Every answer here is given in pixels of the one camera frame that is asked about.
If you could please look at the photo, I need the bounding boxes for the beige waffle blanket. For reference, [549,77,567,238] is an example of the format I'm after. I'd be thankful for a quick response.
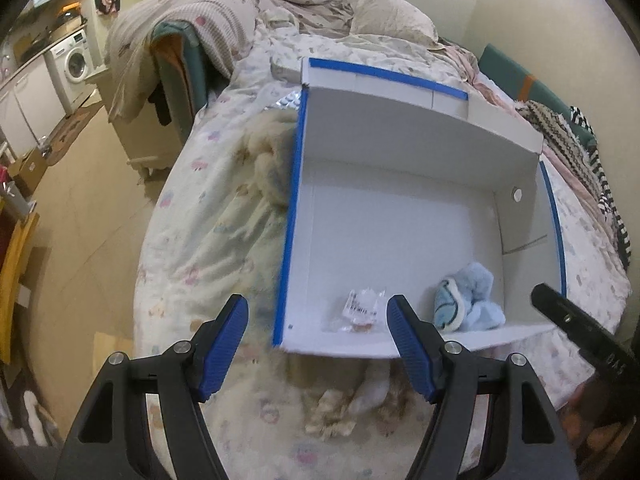
[103,0,354,124]

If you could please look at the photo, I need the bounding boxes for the yellow wooden chair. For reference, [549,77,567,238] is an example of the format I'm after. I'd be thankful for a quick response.
[0,211,40,364]

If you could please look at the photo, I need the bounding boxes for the beige fluffy plush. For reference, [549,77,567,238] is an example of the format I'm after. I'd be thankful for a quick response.
[288,356,433,440]

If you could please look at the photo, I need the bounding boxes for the white fluffy plush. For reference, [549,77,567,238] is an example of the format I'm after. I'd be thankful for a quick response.
[347,360,390,416]

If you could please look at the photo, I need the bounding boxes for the white cardboard box blue tape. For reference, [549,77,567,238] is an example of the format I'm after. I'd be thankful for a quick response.
[272,58,566,359]

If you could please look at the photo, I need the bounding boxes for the light blue plush toy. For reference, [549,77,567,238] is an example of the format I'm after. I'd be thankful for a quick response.
[433,262,506,333]

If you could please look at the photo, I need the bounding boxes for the beige pillow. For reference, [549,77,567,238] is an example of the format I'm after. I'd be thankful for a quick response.
[350,0,439,48]

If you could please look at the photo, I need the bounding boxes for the green orange folded clothes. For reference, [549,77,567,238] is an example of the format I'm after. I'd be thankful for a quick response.
[148,21,229,143]

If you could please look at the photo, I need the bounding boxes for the white kitchen cabinet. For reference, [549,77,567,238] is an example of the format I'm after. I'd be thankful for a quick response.
[1,55,65,157]

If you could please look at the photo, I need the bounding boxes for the white washing machine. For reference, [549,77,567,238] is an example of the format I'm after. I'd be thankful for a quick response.
[44,27,94,116]

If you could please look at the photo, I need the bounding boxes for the floral white bed quilt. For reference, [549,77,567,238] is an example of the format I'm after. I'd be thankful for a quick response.
[134,16,630,479]

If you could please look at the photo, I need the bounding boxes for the green cushion orange stripe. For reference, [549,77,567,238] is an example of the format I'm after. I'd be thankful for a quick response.
[478,44,597,151]

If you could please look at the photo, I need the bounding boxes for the clear plastic bag with label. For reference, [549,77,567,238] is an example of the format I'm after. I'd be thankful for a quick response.
[322,288,388,334]

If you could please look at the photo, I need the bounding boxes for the black white patterned cloth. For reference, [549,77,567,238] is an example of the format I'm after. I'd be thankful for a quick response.
[515,100,631,271]

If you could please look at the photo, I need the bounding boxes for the person's right hand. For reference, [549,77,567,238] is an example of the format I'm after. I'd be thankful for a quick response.
[558,379,637,462]

